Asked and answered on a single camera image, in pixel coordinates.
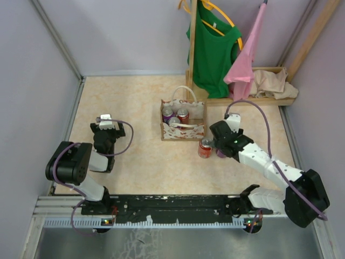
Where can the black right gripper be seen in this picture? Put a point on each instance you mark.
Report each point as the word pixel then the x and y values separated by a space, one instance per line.
pixel 216 143

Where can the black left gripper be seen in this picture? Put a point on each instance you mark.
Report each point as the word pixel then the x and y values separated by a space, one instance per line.
pixel 118 133

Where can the silver purple can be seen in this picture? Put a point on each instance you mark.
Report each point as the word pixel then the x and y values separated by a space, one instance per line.
pixel 220 154

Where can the red soda can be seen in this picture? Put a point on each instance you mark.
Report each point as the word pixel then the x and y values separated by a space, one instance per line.
pixel 205 147

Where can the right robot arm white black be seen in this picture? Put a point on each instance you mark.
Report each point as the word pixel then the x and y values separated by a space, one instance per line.
pixel 301 195

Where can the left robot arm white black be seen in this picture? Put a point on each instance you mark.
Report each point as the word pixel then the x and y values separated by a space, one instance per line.
pixel 71 162

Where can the patterned canvas tote bag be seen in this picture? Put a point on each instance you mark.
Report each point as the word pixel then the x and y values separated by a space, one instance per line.
pixel 195 129

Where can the pink shirt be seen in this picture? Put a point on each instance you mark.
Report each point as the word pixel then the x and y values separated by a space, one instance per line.
pixel 240 76

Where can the beige crumpled cloth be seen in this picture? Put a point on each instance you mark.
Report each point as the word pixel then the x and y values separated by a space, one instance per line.
pixel 272 85

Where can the green tank top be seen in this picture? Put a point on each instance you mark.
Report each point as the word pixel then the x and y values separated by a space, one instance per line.
pixel 215 51

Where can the leaning wooden beam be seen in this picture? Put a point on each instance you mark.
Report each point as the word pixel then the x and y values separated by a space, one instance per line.
pixel 309 34

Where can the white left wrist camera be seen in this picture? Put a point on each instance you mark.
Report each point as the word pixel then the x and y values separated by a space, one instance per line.
pixel 105 122

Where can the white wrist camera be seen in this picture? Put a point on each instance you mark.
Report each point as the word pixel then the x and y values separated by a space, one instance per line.
pixel 233 121
pixel 105 122

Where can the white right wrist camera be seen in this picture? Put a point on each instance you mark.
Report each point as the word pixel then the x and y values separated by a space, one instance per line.
pixel 233 121

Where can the wooden clothes rack frame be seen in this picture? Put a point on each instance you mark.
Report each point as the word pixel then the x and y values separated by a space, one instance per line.
pixel 202 94

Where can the white slotted cable duct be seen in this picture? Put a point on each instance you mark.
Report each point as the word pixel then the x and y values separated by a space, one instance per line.
pixel 101 223

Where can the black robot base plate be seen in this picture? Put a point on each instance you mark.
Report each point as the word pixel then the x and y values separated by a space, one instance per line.
pixel 202 216

